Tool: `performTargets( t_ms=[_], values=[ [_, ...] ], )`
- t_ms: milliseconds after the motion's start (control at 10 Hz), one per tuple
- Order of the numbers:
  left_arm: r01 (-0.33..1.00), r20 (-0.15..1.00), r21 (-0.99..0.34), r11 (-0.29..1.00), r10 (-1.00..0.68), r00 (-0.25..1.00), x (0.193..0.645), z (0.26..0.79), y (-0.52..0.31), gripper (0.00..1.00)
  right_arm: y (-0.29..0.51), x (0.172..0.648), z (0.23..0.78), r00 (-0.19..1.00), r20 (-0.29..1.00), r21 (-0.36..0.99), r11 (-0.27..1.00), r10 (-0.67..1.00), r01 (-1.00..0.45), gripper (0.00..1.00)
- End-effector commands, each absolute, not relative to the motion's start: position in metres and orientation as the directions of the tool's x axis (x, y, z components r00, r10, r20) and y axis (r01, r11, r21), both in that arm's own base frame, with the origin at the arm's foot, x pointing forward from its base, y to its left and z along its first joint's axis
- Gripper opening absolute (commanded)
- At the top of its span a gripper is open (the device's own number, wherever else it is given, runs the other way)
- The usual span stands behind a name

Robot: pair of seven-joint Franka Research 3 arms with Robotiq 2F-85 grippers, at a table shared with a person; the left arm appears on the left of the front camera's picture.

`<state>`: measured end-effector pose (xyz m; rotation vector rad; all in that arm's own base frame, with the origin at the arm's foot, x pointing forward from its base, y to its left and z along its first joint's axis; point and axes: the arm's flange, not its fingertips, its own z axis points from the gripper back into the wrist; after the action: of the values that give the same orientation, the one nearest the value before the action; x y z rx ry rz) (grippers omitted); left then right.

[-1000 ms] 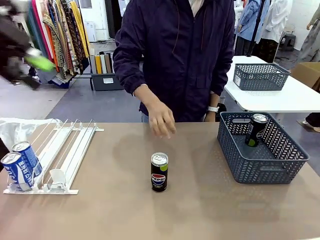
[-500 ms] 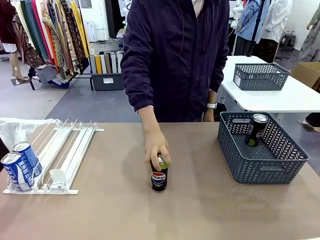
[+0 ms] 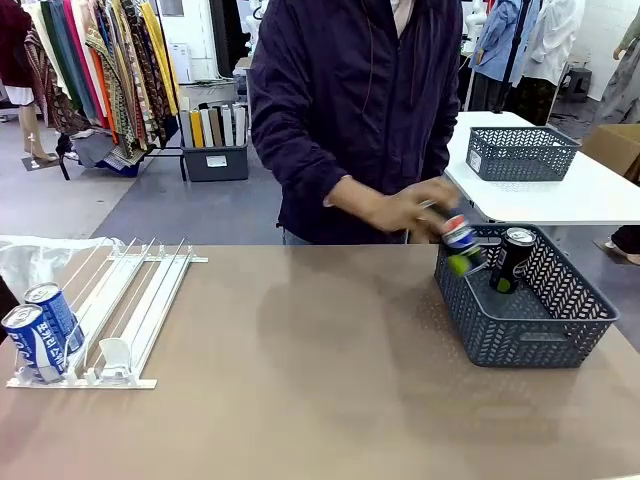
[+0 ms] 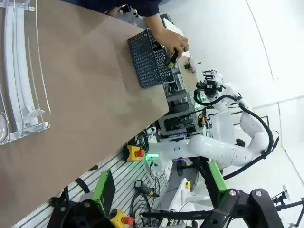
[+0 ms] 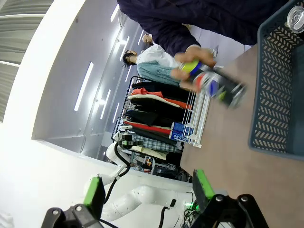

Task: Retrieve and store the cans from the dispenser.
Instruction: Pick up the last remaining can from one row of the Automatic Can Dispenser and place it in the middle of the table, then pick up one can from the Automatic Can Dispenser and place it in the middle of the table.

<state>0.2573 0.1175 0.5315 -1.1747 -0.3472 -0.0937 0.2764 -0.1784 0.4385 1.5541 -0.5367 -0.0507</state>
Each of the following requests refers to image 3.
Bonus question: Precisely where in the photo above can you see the blue Pocari Sweat can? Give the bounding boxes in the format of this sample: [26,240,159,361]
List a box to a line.
[0,303,69,384]
[23,281,86,357]

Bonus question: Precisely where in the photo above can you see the yellow hanging cloth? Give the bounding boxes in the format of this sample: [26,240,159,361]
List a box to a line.
[141,2,180,116]

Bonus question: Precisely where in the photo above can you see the patterned hanging cloth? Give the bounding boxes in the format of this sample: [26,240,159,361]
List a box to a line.
[84,0,154,151]

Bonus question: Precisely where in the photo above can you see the white hanging coat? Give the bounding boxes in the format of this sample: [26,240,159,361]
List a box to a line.
[522,0,585,87]

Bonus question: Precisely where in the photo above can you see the mannequin in grey dress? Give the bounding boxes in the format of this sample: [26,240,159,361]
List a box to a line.
[593,9,640,127]

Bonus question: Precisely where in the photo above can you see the black Pepsi lime can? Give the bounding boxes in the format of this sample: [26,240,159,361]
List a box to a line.
[439,213,487,277]
[488,226,538,294]

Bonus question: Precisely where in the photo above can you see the person's left hand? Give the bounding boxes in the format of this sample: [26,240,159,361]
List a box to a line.
[399,175,462,211]

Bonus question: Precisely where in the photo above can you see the black stool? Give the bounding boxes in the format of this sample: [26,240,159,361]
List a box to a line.
[558,67,594,104]

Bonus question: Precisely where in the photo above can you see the clear plastic sheet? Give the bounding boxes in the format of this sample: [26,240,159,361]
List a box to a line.
[0,234,126,306]

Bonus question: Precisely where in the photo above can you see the white table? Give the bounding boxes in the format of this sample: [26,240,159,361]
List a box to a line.
[443,110,640,226]

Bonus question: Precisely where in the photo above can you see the blue hanging shirt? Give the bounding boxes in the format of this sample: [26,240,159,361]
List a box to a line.
[468,0,542,82]

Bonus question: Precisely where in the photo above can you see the grey plastic lattice basket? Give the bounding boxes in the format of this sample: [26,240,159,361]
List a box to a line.
[465,125,583,183]
[433,222,622,370]

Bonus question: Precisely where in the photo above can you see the light blue jeans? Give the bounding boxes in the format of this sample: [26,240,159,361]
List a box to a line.
[280,225,321,246]

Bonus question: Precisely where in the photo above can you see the person's right forearm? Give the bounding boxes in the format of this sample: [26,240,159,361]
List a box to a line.
[323,174,376,221]

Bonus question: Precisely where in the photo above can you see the pile of clothes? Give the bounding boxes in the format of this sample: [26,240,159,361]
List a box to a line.
[55,128,151,177]

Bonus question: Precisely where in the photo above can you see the brown board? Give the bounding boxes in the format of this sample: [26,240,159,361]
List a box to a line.
[208,107,224,147]

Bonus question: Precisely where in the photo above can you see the grey storage bin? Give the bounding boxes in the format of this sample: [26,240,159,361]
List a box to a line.
[181,141,250,183]

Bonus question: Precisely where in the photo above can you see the yellow board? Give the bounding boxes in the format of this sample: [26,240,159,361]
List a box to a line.
[189,110,205,149]

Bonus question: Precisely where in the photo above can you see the black clothes rack frame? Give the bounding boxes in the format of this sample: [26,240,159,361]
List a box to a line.
[59,144,188,182]

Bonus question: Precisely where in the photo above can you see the person in dark purple jacket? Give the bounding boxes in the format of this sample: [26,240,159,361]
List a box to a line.
[248,0,464,246]

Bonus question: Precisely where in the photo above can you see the white can dispenser rack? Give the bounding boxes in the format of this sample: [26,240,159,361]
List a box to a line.
[5,236,209,391]

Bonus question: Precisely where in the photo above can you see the green hanging cloth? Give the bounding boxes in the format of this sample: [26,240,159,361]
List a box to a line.
[42,0,96,121]

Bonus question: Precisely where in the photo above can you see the bystander's foot in shoe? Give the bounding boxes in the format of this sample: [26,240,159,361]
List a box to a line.
[603,224,640,265]

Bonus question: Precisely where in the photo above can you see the orange hanging cloth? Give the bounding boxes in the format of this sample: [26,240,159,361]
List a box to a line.
[89,47,120,144]

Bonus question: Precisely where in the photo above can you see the cardboard box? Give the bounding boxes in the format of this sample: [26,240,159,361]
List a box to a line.
[581,123,640,180]

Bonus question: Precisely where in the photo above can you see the mannequin with maroon top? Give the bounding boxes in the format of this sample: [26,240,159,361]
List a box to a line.
[0,0,59,166]

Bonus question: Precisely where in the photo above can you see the person's right hand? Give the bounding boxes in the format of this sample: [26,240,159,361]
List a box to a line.
[367,185,447,237]

